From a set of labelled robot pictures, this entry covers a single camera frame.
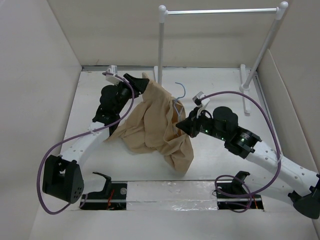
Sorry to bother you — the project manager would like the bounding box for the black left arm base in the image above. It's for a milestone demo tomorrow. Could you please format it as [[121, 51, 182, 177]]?
[[79, 171, 128, 211]]

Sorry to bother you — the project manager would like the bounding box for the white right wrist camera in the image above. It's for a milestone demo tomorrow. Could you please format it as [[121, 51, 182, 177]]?
[[192, 91, 210, 118]]

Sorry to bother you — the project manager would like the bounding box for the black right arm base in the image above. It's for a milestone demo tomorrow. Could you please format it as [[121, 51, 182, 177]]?
[[212, 171, 264, 213]]

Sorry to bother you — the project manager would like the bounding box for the beige t shirt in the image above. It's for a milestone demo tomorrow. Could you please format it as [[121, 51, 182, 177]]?
[[107, 80, 194, 175]]

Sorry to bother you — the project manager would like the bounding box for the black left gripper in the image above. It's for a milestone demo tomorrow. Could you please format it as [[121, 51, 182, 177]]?
[[114, 74, 148, 115]]

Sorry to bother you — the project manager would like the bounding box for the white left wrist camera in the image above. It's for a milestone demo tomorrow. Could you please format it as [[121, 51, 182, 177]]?
[[102, 65, 121, 86]]

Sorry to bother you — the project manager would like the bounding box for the blue wire hanger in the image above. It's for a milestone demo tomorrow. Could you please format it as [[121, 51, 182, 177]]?
[[172, 82, 187, 137]]

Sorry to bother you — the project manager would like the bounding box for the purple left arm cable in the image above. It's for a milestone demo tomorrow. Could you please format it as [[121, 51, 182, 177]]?
[[36, 71, 136, 216]]

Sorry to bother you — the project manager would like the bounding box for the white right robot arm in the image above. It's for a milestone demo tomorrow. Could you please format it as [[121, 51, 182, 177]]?
[[176, 106, 320, 220]]

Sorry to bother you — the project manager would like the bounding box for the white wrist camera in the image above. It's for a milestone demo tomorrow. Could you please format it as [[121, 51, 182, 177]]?
[[192, 91, 210, 118], [102, 65, 121, 86]]

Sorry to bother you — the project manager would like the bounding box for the white clothes rack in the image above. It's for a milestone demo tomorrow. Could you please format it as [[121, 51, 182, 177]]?
[[152, 1, 290, 117]]

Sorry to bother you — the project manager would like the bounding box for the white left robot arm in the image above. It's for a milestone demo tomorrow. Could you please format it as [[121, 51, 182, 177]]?
[[37, 72, 150, 205]]

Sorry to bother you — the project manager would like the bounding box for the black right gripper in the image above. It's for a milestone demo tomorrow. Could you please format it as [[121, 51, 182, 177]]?
[[175, 106, 228, 141]]

